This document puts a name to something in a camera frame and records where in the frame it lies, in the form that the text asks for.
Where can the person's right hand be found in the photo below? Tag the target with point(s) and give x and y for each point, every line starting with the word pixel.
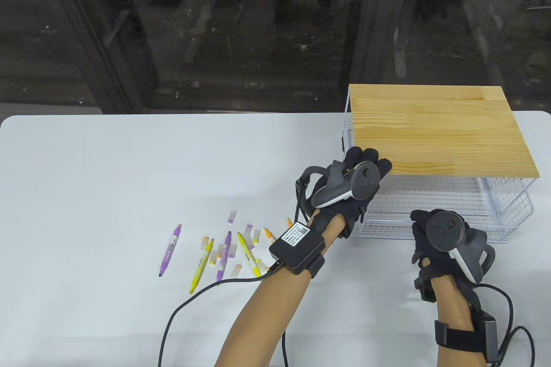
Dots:
pixel 419 238

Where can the person's left hand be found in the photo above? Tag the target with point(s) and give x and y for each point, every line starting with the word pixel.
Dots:
pixel 357 214

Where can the black and white controller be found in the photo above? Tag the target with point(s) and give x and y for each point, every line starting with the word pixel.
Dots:
pixel 361 182
pixel 445 229

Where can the yellow double-ended highlighter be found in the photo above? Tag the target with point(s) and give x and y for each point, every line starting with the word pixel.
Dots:
pixel 200 268
pixel 249 255

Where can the cluster of clear highlighter caps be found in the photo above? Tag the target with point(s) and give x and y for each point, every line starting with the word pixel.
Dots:
pixel 232 216

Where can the purple double-ended highlighter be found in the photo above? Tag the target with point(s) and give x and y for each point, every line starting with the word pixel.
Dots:
pixel 224 257
pixel 170 251

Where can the person's left forearm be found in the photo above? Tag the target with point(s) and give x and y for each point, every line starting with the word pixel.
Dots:
pixel 267 311

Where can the person's right forearm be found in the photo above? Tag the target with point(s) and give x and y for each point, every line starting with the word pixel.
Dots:
pixel 452 306

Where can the light wooden board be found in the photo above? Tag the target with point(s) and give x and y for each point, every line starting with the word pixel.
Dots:
pixel 439 134

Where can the black labelled wrist camera box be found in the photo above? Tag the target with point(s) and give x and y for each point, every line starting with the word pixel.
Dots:
pixel 297 246

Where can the dark window frame post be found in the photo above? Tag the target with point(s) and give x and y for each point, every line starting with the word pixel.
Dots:
pixel 370 40
pixel 107 61

